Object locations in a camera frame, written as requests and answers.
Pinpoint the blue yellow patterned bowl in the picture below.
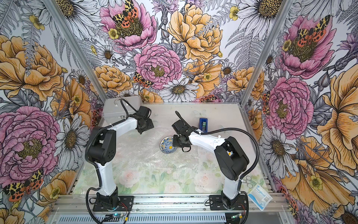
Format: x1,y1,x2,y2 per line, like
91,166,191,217
160,136,177,154

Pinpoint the blue tape dispenser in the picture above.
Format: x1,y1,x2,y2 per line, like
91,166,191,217
199,118,208,133

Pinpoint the clear bubble wrap sheet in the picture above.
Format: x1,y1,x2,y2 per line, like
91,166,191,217
112,128,222,177

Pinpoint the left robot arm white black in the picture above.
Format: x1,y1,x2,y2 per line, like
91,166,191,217
84,98,154,211

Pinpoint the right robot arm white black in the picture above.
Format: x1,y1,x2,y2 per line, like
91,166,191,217
172,111,260,210

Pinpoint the silver metal first aid case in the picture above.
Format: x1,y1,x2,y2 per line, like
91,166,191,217
102,96,142,124

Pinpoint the white surgical packet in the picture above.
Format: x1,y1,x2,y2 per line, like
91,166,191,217
248,184,273,211

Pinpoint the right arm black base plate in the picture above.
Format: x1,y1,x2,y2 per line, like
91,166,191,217
209,192,249,211

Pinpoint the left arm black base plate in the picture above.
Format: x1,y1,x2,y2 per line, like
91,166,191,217
93,195,134,212

